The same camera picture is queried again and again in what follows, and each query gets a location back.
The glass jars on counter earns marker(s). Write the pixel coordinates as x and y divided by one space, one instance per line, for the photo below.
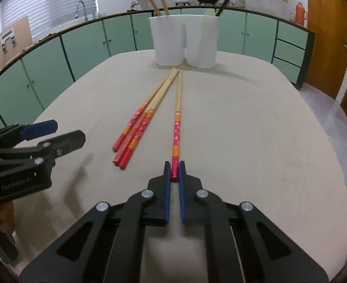
234 3

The white double utensil holder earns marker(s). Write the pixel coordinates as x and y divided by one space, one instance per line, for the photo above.
191 39

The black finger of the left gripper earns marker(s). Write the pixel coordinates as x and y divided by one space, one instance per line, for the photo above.
61 145

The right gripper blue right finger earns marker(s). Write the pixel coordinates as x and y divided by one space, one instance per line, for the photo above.
182 196

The chrome kitchen faucet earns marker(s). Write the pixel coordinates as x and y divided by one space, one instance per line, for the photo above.
81 8

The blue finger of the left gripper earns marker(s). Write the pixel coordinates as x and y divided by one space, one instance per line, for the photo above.
30 132

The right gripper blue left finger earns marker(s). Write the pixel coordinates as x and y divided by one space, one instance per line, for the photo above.
167 187

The cardboard box with picture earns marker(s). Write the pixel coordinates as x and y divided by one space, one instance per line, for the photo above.
14 40

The person's left hand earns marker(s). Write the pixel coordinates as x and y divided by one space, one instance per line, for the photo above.
7 223

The small glass jar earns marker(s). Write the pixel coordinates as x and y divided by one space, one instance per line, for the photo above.
292 17

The cream plastic fork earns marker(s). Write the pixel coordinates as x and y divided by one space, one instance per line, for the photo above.
210 12

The orange thermos flask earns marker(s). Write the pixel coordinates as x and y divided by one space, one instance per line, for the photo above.
301 14

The green lower kitchen cabinets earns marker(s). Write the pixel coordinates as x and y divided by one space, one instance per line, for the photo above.
35 77

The white window blinds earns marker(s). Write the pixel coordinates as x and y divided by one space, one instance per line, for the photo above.
42 14

